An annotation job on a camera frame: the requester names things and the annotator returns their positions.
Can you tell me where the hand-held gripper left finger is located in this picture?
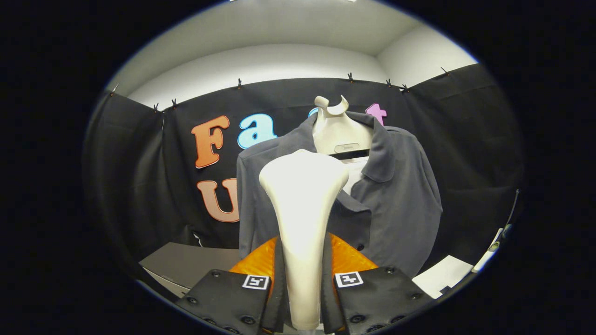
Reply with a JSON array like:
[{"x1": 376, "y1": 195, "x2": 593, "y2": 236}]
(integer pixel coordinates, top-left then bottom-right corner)
[{"x1": 175, "y1": 236, "x2": 287, "y2": 335}]

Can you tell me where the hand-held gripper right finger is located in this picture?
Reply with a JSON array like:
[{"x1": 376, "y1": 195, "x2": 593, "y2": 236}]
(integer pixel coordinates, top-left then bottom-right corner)
[{"x1": 321, "y1": 233, "x2": 436, "y2": 335}]

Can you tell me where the white garment steamer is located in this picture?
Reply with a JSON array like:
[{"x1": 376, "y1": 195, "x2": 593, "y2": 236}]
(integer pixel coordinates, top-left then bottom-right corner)
[{"x1": 258, "y1": 149, "x2": 350, "y2": 331}]

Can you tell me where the grey button shirt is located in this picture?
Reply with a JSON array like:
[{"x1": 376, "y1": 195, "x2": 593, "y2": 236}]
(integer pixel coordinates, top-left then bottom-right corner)
[{"x1": 236, "y1": 112, "x2": 443, "y2": 279}]

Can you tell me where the grey drawer cabinet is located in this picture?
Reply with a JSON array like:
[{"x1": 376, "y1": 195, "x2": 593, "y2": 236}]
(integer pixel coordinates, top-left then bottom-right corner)
[{"x1": 139, "y1": 242, "x2": 242, "y2": 298}]

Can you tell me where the white table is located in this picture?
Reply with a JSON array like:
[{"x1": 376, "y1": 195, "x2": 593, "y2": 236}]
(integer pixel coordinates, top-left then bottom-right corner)
[{"x1": 412, "y1": 255, "x2": 475, "y2": 299}]

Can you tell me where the white mannequin torso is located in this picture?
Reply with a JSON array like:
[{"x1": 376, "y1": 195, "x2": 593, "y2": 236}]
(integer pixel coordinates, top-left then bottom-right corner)
[{"x1": 312, "y1": 95, "x2": 374, "y2": 196}]

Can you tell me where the row of black clips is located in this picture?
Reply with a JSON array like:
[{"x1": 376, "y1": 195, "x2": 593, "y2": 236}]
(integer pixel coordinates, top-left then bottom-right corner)
[{"x1": 111, "y1": 69, "x2": 451, "y2": 114}]

